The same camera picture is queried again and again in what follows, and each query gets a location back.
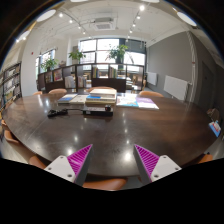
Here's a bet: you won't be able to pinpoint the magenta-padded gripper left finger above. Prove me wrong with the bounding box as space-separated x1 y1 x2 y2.
44 143 94 187

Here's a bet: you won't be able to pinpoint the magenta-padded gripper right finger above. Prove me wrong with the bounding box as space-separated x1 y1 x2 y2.
133 143 183 186

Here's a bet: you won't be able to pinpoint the purple and white book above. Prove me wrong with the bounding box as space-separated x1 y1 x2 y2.
135 96 160 111

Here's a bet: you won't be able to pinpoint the blue printed card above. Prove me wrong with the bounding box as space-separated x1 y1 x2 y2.
210 120 222 138

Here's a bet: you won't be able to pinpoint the blue cover book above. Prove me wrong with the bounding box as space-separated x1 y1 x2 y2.
57 93 78 105

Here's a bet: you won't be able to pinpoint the white cover book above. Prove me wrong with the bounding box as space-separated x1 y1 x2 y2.
68 94 90 106

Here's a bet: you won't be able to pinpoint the yellowish thin book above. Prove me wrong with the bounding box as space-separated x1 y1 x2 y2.
84 99 117 107

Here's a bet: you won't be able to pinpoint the colourful cartoon cover book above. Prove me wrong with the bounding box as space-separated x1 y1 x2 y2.
115 93 140 108

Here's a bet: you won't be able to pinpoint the white book with blue stripe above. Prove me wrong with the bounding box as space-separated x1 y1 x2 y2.
85 94 117 103

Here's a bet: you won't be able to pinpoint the thick cream book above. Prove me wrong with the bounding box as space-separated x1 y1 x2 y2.
89 87 118 98

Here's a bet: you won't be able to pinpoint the low dark shelf unit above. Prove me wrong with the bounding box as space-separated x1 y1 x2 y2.
37 62 146 94

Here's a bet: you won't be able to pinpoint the small green potted plant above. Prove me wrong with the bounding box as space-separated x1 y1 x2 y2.
39 57 59 73

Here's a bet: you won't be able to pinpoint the side window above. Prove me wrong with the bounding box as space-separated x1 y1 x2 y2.
35 49 56 74

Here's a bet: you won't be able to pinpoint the large green potted plant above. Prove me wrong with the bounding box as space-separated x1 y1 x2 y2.
107 43 129 64

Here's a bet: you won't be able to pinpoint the large dark-framed window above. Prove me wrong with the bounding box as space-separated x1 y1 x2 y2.
79 38 147 66

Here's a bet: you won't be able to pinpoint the ceiling air conditioner unit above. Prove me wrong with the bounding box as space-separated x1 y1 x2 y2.
90 16 118 32

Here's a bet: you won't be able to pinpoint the round white ceiling lamps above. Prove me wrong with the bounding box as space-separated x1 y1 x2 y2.
16 0 198 43

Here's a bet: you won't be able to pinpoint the ceiling track spotlights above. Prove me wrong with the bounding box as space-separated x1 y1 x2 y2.
15 3 148 44

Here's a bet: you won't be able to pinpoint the large white wall radiator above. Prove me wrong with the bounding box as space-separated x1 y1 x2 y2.
163 75 190 102

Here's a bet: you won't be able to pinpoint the small white wall radiator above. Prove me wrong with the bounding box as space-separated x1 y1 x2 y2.
146 71 158 87

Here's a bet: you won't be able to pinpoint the tall wall bookshelf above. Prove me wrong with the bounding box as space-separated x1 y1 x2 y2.
0 61 23 111

